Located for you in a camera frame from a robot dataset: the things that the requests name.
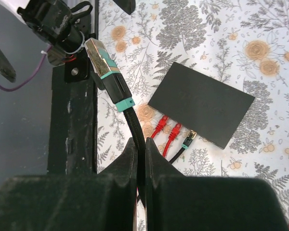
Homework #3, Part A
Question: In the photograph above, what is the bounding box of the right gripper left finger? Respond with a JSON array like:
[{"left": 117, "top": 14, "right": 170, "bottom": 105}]
[{"left": 0, "top": 139, "right": 138, "bottom": 231}]

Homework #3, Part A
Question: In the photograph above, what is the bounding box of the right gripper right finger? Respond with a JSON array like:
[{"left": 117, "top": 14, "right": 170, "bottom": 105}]
[{"left": 145, "top": 139, "right": 289, "bottom": 231}]

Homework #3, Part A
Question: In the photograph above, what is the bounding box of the red ethernet cable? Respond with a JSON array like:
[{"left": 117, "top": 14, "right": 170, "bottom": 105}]
[
  {"left": 161, "top": 122, "right": 183, "bottom": 158},
  {"left": 150, "top": 115, "right": 170, "bottom": 140}
]

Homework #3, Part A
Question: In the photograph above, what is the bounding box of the black network switch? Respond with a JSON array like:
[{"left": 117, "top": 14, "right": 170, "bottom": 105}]
[{"left": 148, "top": 62, "right": 255, "bottom": 149}]

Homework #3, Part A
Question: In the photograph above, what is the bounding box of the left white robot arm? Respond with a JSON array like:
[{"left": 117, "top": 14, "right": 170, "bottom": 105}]
[{"left": 17, "top": 0, "right": 93, "bottom": 66}]

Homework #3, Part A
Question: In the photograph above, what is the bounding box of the floral tablecloth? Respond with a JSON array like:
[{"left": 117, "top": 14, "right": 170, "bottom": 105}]
[{"left": 99, "top": 0, "right": 289, "bottom": 222}]

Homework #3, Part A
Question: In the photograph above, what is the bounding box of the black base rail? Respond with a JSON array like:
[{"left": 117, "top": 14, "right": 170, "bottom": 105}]
[{"left": 47, "top": 0, "right": 99, "bottom": 176}]

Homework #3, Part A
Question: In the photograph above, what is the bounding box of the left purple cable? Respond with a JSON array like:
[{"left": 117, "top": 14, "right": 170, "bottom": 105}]
[{"left": 0, "top": 0, "right": 48, "bottom": 92}]

